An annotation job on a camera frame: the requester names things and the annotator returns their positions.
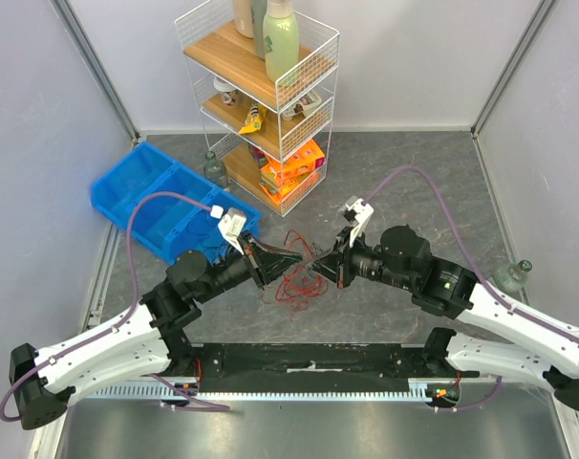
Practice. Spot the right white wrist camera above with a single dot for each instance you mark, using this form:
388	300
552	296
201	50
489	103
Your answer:
358	213

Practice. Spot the green bottle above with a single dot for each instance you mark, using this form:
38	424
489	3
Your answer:
281	39

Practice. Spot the slotted cable duct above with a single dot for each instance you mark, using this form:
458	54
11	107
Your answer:
156	391

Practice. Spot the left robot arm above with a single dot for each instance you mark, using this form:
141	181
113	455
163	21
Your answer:
146	338

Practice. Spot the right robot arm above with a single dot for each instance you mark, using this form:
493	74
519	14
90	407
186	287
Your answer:
537	349

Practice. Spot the blue plastic bin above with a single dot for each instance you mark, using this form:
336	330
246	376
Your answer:
166	226

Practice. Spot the glass bottle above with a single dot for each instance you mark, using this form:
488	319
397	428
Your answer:
215	171
512	277

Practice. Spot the white cup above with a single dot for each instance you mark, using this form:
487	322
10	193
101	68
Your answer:
229	94

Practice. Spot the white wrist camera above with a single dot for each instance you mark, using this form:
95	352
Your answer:
358	213
230	225

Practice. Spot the right glass bottle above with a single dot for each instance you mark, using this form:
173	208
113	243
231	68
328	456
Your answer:
512	277

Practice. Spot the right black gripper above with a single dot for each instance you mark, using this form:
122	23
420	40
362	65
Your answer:
343	260

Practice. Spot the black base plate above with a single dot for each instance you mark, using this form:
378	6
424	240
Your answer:
302	368

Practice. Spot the beige bottle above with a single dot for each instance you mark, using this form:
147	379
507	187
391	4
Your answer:
243	17

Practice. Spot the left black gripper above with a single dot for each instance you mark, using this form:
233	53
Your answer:
265	261

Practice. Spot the grey-green bottle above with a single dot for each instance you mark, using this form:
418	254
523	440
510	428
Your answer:
258	12

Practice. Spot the left glass bottle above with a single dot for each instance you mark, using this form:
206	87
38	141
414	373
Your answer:
215	171

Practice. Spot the orange snack box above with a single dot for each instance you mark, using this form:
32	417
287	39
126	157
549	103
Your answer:
279	180

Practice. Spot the yellow snack bag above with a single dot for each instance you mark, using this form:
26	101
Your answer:
254	121

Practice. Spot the white wire shelf rack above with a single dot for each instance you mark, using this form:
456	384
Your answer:
212	47

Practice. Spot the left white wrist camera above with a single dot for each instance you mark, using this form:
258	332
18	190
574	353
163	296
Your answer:
230	225

